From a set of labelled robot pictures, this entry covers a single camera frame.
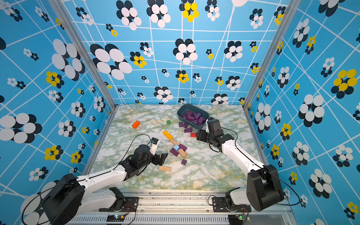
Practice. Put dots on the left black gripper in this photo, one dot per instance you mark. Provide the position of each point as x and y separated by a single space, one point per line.
163 158

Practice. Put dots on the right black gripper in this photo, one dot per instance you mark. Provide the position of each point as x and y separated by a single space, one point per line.
200 136

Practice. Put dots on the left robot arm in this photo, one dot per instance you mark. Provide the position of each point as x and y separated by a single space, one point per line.
72 195

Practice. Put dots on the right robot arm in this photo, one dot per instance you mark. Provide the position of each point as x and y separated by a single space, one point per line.
263 186

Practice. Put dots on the purple wedge near bin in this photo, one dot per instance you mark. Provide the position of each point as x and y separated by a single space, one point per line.
188 130

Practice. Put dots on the dark teal storage bin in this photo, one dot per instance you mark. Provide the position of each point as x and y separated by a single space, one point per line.
199 119

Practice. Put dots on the purple slanted brick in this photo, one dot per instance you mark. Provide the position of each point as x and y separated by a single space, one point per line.
174 152

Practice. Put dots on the yellow long brick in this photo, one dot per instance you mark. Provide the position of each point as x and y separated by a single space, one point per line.
167 135

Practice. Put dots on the engraved natural wood brick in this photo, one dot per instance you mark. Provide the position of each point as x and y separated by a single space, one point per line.
174 142

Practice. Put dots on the light blue brick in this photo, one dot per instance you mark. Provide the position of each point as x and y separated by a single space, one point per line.
176 147

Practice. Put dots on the natural wood brick front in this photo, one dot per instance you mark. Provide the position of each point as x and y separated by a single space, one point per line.
165 168

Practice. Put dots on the purple brick behind wood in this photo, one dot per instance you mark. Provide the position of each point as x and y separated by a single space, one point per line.
183 147

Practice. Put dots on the natural wood square brick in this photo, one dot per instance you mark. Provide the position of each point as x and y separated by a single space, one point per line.
182 153

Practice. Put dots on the small purple front cube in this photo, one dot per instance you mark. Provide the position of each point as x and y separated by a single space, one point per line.
184 162

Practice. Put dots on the orange brick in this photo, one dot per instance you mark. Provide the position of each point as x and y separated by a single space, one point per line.
136 124

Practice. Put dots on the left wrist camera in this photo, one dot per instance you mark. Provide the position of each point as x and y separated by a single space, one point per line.
153 150

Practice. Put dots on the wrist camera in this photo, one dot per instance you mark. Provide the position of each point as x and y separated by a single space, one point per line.
153 150
213 126

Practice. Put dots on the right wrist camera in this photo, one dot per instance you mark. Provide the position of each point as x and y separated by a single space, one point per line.
213 126

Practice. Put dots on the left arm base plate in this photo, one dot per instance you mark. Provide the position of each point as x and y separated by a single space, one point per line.
126 204

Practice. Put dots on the aluminium front rail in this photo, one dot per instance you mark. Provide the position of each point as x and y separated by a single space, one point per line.
185 208

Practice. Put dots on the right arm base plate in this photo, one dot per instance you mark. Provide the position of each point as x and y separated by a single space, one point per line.
225 204

